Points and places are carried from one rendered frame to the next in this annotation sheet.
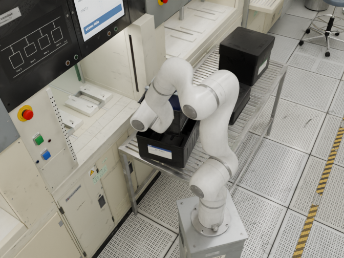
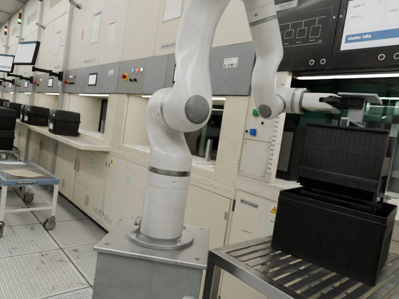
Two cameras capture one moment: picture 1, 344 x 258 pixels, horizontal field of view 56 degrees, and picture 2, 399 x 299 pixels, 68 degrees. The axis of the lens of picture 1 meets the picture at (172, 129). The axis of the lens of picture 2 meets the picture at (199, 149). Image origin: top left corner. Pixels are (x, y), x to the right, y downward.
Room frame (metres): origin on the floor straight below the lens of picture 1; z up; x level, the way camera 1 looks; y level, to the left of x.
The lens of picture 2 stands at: (1.06, -0.95, 1.08)
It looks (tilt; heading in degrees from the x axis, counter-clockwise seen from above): 4 degrees down; 104
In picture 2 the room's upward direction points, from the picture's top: 8 degrees clockwise
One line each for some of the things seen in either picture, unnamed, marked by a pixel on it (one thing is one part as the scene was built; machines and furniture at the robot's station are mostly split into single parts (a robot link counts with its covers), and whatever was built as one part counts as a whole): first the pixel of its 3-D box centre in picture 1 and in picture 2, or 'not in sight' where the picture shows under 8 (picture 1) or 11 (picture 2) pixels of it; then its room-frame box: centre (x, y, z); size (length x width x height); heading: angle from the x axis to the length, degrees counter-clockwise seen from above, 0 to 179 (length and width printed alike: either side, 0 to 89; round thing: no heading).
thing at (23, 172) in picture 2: not in sight; (22, 172); (-1.06, 1.19, 0.47); 0.31 x 0.23 x 0.02; 168
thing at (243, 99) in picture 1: (221, 96); not in sight; (1.61, -0.33, 0.83); 0.29 x 0.29 x 0.13; 57
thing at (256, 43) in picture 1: (245, 56); not in sight; (1.96, -0.54, 0.89); 0.29 x 0.29 x 0.25; 53
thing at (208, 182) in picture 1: (209, 186); (170, 129); (0.76, -0.14, 1.07); 0.19 x 0.12 x 0.24; 137
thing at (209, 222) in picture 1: (211, 208); (164, 203); (0.79, -0.17, 0.85); 0.19 x 0.19 x 0.18
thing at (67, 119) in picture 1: (57, 125); not in sight; (1.34, 0.66, 0.89); 0.22 x 0.21 x 0.04; 57
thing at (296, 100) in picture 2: not in sight; (301, 101); (1.12, 0.09, 1.22); 0.09 x 0.03 x 0.08; 67
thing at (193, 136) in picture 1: (169, 134); (334, 225); (1.27, 0.02, 0.85); 0.28 x 0.28 x 0.17; 66
